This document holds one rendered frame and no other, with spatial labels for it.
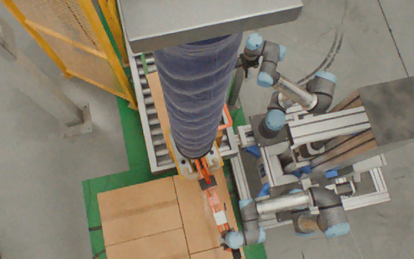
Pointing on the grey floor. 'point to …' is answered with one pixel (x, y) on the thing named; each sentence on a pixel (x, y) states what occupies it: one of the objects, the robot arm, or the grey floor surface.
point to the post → (236, 86)
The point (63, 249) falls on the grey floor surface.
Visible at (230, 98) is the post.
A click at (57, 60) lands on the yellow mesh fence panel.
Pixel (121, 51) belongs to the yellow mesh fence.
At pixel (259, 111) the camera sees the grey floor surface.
